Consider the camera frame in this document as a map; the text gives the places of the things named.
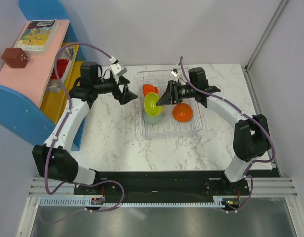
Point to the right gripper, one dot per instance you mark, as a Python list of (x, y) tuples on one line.
[(170, 96)]

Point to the illustrated book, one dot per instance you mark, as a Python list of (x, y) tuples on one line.
[(38, 36)]

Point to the aluminium frame rail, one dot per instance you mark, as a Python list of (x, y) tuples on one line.
[(267, 211)]

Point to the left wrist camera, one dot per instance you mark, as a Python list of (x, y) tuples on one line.
[(118, 68)]

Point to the brown perforated box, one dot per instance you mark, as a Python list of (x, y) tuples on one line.
[(15, 58)]

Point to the red white brush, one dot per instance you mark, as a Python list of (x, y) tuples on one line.
[(64, 63)]

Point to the clear wire dish rack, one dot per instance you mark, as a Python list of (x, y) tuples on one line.
[(168, 126)]

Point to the lime green bowl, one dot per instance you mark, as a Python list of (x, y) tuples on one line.
[(150, 104)]

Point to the aluminium corner post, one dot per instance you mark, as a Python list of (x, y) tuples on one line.
[(267, 32)]

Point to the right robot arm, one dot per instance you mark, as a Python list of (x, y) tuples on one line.
[(251, 133)]

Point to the white bowl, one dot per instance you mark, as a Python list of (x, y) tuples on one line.
[(182, 112)]

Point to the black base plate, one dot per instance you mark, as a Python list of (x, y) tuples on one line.
[(164, 186)]

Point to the white slotted cable duct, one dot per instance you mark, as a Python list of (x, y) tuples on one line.
[(91, 202)]

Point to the orange bowl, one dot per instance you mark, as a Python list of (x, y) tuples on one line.
[(148, 88)]

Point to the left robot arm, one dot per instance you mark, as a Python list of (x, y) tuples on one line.
[(53, 159)]

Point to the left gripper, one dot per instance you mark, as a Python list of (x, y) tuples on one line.
[(127, 95)]

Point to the pale green bowl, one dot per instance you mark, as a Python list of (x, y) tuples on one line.
[(152, 119)]

